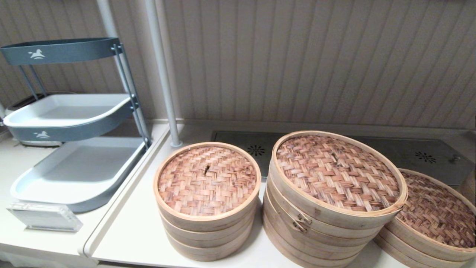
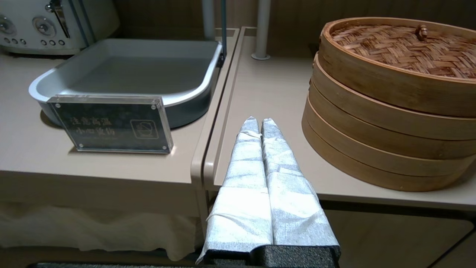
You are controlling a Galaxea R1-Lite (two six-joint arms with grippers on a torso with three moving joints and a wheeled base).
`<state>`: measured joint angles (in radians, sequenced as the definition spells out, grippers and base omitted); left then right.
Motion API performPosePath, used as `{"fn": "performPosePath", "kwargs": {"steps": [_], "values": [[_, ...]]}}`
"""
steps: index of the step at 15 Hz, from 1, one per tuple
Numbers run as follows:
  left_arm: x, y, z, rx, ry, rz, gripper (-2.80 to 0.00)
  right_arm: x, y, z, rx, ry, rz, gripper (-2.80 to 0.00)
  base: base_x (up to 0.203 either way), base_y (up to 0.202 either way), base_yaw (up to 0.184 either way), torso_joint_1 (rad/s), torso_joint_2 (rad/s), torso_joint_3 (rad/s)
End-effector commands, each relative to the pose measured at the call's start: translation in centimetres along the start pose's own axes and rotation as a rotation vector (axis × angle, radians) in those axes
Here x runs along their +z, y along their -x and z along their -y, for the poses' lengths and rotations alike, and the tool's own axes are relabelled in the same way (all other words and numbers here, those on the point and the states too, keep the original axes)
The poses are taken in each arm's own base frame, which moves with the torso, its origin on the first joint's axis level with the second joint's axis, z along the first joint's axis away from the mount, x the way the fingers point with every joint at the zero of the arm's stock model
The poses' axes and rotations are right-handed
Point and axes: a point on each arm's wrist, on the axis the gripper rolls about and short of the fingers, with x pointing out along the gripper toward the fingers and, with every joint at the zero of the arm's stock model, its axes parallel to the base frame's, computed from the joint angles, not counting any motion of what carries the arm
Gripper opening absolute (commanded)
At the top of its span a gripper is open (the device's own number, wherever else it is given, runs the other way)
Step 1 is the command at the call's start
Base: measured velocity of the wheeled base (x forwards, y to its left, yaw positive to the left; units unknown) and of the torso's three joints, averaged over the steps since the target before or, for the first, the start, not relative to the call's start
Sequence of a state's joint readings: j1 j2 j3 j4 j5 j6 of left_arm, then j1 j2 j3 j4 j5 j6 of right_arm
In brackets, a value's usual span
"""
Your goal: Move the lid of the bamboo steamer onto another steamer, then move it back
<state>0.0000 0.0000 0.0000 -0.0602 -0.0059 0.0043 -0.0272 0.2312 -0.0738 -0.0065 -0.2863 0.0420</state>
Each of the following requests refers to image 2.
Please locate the clear acrylic warning sign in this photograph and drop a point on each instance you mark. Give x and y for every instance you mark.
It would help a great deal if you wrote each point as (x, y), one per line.
(112, 125)

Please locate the grey-blue white-lined rack tray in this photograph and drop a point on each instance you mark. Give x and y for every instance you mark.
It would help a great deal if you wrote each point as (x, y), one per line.
(130, 70)

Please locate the white support pole with flange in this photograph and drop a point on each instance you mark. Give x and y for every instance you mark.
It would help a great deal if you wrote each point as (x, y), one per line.
(261, 26)

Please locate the white table skirt cloth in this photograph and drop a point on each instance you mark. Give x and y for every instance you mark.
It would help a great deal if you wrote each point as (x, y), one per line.
(93, 230)

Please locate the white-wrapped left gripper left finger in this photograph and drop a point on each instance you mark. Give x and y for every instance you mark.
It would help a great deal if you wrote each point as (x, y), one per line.
(245, 186)

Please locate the white retro toaster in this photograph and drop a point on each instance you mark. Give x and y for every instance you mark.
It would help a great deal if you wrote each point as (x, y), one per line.
(100, 18)

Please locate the small woven bamboo steamer lid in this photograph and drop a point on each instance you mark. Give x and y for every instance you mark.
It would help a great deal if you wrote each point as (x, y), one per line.
(401, 48)

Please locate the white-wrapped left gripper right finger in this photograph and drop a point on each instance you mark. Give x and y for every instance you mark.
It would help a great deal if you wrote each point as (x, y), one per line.
(290, 201)

